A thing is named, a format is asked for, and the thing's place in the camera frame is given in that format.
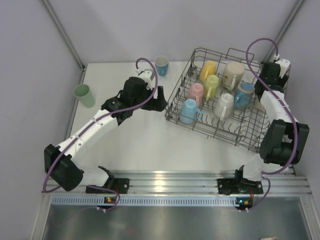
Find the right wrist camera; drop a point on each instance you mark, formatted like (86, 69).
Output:
(283, 63)

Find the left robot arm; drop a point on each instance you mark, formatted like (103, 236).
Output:
(62, 163)

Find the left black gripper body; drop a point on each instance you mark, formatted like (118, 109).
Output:
(145, 94)

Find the yellow mug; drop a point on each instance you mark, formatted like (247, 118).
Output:
(209, 68)

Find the pale yellow-green mug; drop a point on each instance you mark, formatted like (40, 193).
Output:
(211, 86)

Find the beige tumbler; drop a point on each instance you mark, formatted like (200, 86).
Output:
(259, 106)

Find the green tumbler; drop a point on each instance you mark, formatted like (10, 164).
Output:
(84, 94)

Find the pink mug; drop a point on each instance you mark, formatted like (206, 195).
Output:
(196, 92)

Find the floral cream mug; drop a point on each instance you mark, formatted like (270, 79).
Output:
(232, 75)

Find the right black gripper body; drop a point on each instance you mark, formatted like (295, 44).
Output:
(281, 81)

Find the dark blue mug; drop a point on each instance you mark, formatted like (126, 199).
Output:
(161, 65)

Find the white mug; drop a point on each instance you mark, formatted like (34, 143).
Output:
(224, 106)

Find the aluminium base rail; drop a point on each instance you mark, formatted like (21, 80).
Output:
(204, 183)

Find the blue butterfly mug orange inside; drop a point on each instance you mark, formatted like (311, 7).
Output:
(244, 93)

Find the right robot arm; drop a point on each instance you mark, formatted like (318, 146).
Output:
(284, 140)

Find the perforated cable tray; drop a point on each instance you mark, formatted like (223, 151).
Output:
(154, 201)

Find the light blue mug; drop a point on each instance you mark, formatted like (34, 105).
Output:
(190, 112)

